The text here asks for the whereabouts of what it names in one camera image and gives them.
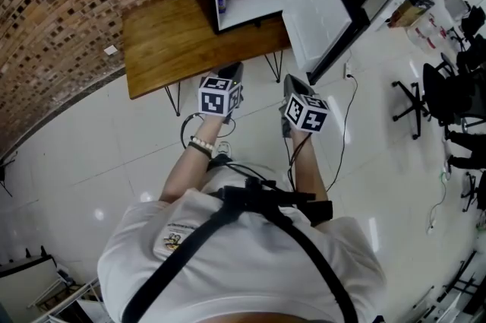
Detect thin green floor cable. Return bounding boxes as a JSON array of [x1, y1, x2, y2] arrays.
[[427, 169, 451, 236]]

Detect black fridge door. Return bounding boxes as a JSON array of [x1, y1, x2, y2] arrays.
[[281, 0, 371, 87]]

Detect black chest harness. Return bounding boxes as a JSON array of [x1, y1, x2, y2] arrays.
[[121, 176, 358, 323]]

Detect white t-shirt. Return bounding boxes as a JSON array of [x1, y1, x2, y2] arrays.
[[96, 161, 387, 323]]

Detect brown cardboard box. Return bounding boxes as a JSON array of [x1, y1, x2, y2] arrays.
[[387, 0, 434, 30]]

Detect wooden table with metal legs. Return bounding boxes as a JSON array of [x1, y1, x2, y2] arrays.
[[121, 0, 294, 118]]

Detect black floor power cable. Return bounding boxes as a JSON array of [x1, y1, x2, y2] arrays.
[[325, 74, 360, 194]]

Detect black office chair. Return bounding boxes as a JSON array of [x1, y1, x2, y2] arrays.
[[461, 169, 486, 214], [391, 62, 462, 141]]

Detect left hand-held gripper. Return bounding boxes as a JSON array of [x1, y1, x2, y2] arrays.
[[197, 60, 245, 125]]

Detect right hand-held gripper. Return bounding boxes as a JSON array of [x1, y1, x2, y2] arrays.
[[278, 73, 331, 139]]

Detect person's left forearm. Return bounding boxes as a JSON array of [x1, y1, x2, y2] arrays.
[[159, 115, 229, 203]]

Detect person's black trousers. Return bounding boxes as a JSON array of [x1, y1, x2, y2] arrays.
[[207, 154, 229, 173]]

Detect white shoe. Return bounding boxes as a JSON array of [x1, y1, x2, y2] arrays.
[[216, 141, 233, 160]]

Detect black wrist band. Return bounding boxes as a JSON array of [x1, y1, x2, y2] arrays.
[[187, 141, 213, 160]]

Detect clear water jug red label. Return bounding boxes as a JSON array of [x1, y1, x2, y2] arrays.
[[408, 15, 450, 53]]

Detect black tripod stand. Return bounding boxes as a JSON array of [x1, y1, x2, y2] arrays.
[[0, 152, 18, 198]]

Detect person's right forearm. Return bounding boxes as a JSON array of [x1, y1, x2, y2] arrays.
[[290, 131, 330, 203]]

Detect white bead bracelet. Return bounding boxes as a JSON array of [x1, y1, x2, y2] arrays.
[[189, 135, 217, 153]]

